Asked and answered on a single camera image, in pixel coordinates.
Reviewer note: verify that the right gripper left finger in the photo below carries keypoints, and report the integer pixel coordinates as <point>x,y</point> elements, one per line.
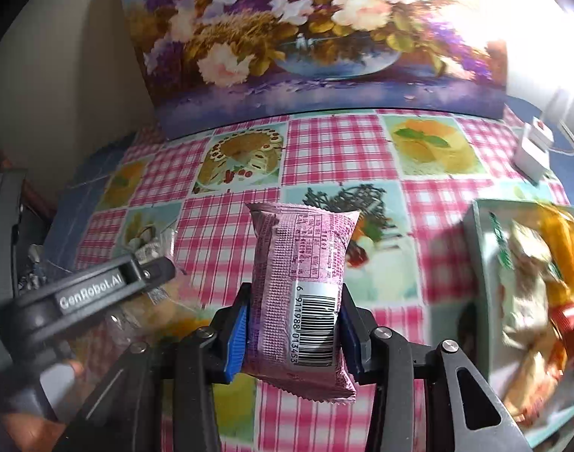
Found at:
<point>124,412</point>

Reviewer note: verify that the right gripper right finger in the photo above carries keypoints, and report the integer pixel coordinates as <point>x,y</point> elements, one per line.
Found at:
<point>462,411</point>

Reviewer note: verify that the pink snack pack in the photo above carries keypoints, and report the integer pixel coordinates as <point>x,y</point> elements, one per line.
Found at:
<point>296,293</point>

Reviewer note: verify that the green white snack pack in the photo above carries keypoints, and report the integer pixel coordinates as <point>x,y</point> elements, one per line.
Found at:
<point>524,259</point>

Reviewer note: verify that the yellow bread snack bag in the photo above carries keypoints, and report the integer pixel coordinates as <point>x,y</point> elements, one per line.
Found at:
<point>556,228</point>

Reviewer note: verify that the round white pastry pack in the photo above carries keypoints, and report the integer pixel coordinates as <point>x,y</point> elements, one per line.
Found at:
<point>171,310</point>

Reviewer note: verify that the orange snack wrapper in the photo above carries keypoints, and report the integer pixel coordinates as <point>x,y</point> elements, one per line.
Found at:
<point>535,382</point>

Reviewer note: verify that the pink checkered tablecloth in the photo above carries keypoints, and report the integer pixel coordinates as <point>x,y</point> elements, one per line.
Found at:
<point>404,267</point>

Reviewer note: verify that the white power socket cube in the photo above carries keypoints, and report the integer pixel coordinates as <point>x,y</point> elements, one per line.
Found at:
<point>531,156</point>

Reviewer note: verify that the flower painting canvas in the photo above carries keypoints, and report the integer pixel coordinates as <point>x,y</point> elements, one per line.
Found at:
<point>210,63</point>

